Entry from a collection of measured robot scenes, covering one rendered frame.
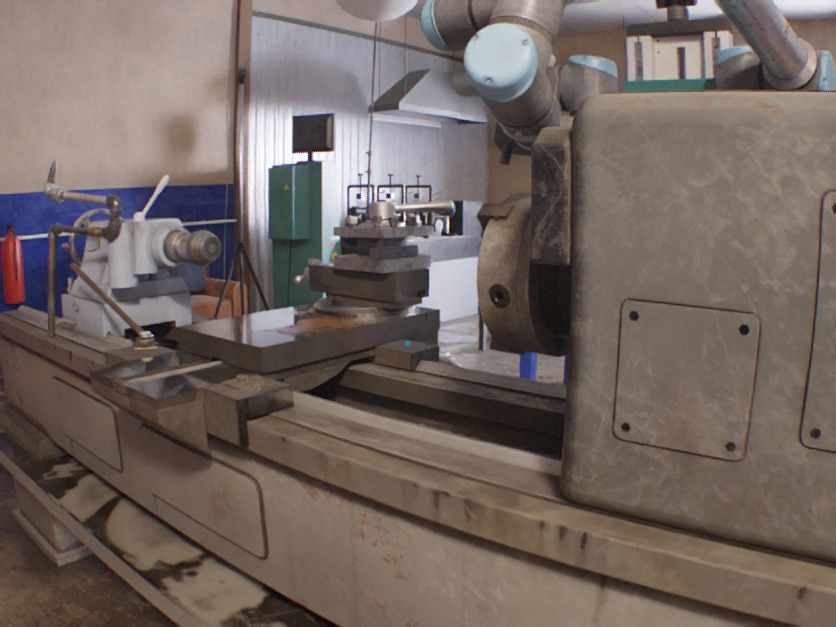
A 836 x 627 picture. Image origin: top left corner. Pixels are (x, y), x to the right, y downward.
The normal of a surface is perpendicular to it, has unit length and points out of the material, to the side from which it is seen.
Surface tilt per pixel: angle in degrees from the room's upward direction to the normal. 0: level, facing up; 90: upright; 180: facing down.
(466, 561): 90
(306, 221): 90
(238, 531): 90
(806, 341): 90
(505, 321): 120
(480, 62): 74
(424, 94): 82
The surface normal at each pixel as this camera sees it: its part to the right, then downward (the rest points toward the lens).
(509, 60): -0.41, -0.12
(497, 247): -0.58, -0.22
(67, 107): 0.78, 0.11
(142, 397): -0.63, 0.13
